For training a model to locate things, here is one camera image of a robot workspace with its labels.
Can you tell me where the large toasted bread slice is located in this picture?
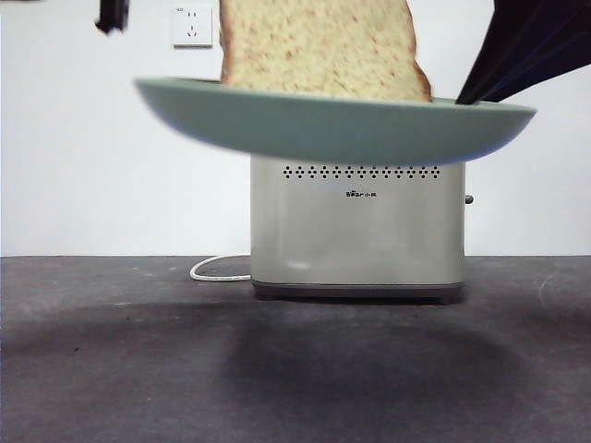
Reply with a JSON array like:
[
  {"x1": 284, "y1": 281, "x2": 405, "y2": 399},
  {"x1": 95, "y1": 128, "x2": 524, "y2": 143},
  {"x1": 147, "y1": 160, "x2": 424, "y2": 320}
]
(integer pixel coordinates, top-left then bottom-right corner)
[{"x1": 218, "y1": 0, "x2": 434, "y2": 102}]

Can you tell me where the pale green round plate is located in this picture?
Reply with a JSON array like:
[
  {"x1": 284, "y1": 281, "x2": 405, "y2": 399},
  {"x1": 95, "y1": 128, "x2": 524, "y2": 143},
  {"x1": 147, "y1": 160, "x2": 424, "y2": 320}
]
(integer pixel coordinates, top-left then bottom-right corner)
[{"x1": 133, "y1": 77, "x2": 539, "y2": 166}]

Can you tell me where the cream and chrome toaster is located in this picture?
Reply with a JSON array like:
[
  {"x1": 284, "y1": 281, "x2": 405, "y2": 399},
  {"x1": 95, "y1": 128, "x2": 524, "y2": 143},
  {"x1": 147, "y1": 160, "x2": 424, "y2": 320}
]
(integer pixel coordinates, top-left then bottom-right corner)
[{"x1": 249, "y1": 154, "x2": 476, "y2": 304}]

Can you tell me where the white wall socket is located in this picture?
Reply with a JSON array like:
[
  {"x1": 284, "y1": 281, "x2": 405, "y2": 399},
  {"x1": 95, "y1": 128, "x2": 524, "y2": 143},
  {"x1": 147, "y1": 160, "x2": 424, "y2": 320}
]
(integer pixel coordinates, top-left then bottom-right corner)
[{"x1": 172, "y1": 5, "x2": 214, "y2": 50}]

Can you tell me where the white toaster power cable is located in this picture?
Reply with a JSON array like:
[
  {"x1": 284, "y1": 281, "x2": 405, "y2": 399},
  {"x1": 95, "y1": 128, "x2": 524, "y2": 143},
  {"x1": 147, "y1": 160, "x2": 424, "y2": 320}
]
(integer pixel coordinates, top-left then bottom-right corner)
[{"x1": 189, "y1": 255, "x2": 254, "y2": 282}]

